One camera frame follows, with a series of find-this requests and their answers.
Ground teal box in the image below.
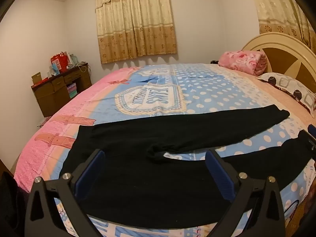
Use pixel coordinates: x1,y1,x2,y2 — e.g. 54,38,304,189
49,63,61,76

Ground red gift bag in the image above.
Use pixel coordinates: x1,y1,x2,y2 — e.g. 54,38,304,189
51,52,69,72

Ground brown wooden desk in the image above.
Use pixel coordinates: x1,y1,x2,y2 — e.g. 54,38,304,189
31,63,92,118

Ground wide beige patterned curtain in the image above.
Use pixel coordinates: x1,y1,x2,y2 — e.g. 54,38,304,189
95,0,178,65

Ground dark cloth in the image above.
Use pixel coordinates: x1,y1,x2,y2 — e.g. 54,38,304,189
0,171,28,237

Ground pink and blue printed blanket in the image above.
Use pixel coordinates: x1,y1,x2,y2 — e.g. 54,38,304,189
13,63,316,237

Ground white paper bags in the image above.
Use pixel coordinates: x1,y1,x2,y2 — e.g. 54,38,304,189
67,52,80,66

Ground flat red box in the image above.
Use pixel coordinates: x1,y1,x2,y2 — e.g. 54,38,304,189
31,78,49,88

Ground stack of pastel boxes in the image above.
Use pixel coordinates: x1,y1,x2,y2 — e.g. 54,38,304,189
67,83,78,99

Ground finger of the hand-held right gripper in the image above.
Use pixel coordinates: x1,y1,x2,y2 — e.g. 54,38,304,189
307,125,316,151

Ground folded pink floral blanket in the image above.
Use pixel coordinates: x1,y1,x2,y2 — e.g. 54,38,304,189
218,51,267,77

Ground peach bed sheet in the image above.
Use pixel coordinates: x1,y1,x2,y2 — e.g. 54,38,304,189
243,73,316,129

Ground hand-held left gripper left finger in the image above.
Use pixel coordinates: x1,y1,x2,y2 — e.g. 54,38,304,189
24,149,106,237

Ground white pillow with brown print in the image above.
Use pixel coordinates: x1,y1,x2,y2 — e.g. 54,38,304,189
258,72,316,111

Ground cream and brown headboard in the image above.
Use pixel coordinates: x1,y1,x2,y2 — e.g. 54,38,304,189
241,32,316,93

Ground black pants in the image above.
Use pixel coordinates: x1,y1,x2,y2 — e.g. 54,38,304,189
59,105,314,229

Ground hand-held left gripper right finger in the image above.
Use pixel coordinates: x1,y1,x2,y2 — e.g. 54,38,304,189
205,149,287,237

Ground narrow beige patterned curtain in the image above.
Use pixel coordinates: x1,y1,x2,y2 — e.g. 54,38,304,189
248,0,316,52

